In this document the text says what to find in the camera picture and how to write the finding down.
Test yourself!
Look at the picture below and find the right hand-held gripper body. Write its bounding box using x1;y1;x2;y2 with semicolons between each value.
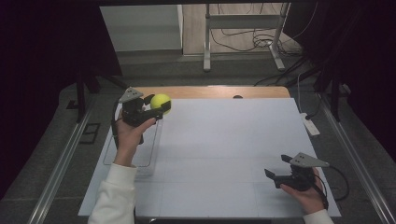
274;151;331;192

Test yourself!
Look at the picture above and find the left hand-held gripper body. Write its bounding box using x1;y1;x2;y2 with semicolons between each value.
118;87;164;128

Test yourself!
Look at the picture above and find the yellow tennis ball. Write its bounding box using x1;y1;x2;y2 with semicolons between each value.
149;93;173;116

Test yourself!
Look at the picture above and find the clear plastic container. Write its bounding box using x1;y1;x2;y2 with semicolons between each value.
102;105;163;179

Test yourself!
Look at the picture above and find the person's right hand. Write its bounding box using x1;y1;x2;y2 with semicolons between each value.
279;167;329;216

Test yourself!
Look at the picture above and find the person's left hand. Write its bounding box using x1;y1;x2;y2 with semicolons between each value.
113;117;157;168

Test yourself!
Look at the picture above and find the white power strip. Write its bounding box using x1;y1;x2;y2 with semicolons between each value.
299;112;321;137

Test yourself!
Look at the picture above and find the wooden table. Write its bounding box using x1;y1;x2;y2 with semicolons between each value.
123;86;291;100

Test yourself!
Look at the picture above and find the black metal stand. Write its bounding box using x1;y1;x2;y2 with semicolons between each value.
65;62;129;124
286;60;344;123

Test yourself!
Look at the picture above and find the white board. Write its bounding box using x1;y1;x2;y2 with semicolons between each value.
78;98;342;218

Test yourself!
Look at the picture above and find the white cabinet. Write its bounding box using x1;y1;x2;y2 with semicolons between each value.
99;4;184;53

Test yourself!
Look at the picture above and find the dark curtain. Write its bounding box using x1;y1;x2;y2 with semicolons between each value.
282;0;396;160
0;0;123;200

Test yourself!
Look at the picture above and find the left hand-held gripper black cable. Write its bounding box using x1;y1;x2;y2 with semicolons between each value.
110;98;145;149

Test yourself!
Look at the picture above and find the hand-held gripper black cable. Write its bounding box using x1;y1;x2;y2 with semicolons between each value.
110;98;145;149
312;165;350;210

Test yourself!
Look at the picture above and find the right hand-held gripper black cable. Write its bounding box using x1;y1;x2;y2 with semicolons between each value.
312;165;350;210

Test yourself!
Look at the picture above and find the black plug with cable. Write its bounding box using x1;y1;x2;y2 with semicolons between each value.
304;98;323;121

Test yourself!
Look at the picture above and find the aluminium rail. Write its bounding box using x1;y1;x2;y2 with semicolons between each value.
27;101;95;224
317;92;396;224

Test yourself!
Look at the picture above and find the white cable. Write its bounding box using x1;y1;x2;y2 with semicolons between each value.
296;72;304;115

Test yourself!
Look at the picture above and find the grey metal desk frame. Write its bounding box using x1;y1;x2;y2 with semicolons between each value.
203;3;291;73

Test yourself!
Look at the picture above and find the bundle of black cables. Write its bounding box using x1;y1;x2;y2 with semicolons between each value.
209;3;319;58

